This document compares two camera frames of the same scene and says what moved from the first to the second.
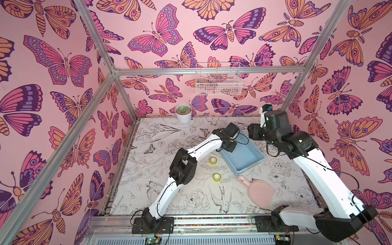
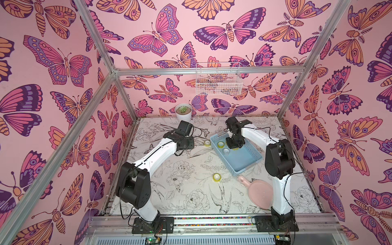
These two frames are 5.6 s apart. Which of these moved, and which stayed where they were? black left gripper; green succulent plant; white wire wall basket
Moved: black left gripper
Stayed: green succulent plant; white wire wall basket
